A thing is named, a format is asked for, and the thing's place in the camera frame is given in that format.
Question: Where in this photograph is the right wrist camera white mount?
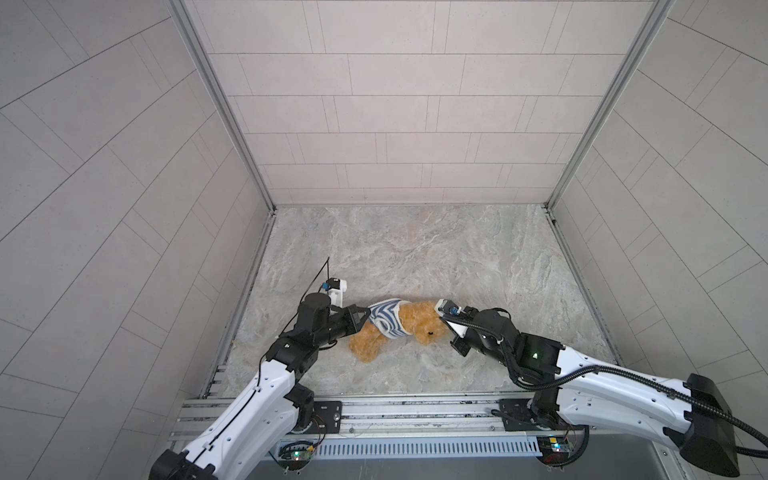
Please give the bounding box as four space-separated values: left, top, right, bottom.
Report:
434 299 478 338

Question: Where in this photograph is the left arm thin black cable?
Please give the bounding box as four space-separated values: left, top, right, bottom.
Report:
191 257 331 463

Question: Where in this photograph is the right small circuit board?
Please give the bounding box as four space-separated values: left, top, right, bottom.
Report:
536 436 572 465

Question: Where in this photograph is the black corrugated cable conduit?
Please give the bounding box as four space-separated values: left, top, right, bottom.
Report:
443 314 768 460

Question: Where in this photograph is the small circuit board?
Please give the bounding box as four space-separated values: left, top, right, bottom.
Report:
278 440 317 463
536 436 572 465

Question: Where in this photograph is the blue white striped knit sweater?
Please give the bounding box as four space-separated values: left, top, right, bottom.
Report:
368 298 411 339

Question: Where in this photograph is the brown teddy bear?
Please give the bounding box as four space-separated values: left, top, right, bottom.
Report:
349 298 451 363

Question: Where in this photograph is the right aluminium corner post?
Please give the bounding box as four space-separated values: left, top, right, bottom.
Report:
545 0 676 216

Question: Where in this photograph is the aluminium mounting rail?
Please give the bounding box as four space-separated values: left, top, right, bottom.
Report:
167 392 670 443

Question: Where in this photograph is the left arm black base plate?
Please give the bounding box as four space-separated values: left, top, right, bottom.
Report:
291 401 343 435

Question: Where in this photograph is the left small circuit board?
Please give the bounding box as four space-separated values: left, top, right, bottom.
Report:
278 440 317 463

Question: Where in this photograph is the aluminium corner post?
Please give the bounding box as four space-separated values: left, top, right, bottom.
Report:
167 0 277 216
545 0 676 216

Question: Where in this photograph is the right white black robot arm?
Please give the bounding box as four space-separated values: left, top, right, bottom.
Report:
435 300 740 478

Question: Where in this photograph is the white ventilation grille strip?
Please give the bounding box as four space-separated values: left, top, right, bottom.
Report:
312 435 542 460

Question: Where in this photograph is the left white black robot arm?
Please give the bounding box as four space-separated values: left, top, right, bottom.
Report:
149 293 370 479

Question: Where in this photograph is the left aluminium corner post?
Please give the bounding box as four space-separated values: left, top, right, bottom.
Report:
167 0 277 216

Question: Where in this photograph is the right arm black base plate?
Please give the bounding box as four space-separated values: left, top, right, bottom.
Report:
490 399 584 432

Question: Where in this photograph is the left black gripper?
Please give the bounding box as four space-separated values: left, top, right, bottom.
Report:
310 305 371 349

